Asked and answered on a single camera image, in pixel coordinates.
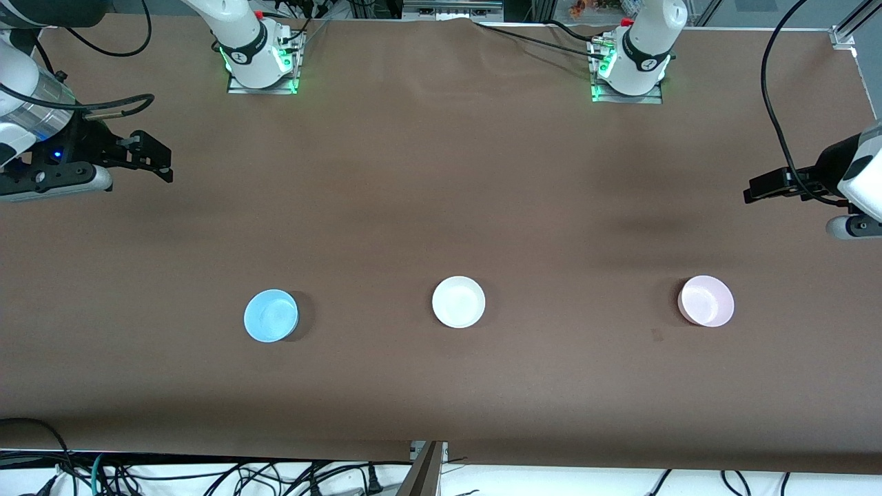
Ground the pink bowl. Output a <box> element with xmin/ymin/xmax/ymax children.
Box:
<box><xmin>677</xmin><ymin>275</ymin><xmax>735</xmax><ymax>328</ymax></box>

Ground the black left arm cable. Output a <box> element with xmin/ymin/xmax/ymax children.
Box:
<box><xmin>761</xmin><ymin>0</ymin><xmax>850</xmax><ymax>206</ymax></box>

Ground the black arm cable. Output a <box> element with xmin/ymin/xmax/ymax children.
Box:
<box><xmin>0</xmin><ymin>0</ymin><xmax>156</xmax><ymax>122</ymax></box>
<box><xmin>761</xmin><ymin>0</ymin><xmax>850</xmax><ymax>206</ymax></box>

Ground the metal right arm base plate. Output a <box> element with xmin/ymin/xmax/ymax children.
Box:
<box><xmin>227</xmin><ymin>29</ymin><xmax>302</xmax><ymax>96</ymax></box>

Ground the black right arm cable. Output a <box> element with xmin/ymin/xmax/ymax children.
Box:
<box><xmin>0</xmin><ymin>0</ymin><xmax>156</xmax><ymax>122</ymax></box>

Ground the blue bowl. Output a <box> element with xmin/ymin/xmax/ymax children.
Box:
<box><xmin>243</xmin><ymin>289</ymin><xmax>300</xmax><ymax>343</ymax></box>

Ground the black cable on cloth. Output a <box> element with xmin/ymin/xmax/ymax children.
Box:
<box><xmin>474</xmin><ymin>21</ymin><xmax>614</xmax><ymax>61</ymax></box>

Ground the white bowl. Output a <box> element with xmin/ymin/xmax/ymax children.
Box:
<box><xmin>432</xmin><ymin>276</ymin><xmax>486</xmax><ymax>329</ymax></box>

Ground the aluminium frame profile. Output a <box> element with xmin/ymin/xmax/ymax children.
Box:
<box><xmin>830</xmin><ymin>0</ymin><xmax>882</xmax><ymax>50</ymax></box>

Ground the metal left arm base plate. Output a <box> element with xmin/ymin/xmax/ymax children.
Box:
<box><xmin>591</xmin><ymin>36</ymin><xmax>664</xmax><ymax>105</ymax></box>

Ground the brown table cloth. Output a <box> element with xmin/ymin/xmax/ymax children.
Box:
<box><xmin>0</xmin><ymin>14</ymin><xmax>882</xmax><ymax>476</ymax></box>

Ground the aluminium post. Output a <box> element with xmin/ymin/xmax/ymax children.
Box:
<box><xmin>397</xmin><ymin>441</ymin><xmax>449</xmax><ymax>496</ymax></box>

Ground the grey metal rail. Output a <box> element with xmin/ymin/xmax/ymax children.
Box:
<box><xmin>402</xmin><ymin>0</ymin><xmax>505</xmax><ymax>19</ymax></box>

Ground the black looping floor cable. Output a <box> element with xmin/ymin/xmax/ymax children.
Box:
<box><xmin>0</xmin><ymin>417</ymin><xmax>76</xmax><ymax>496</ymax></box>

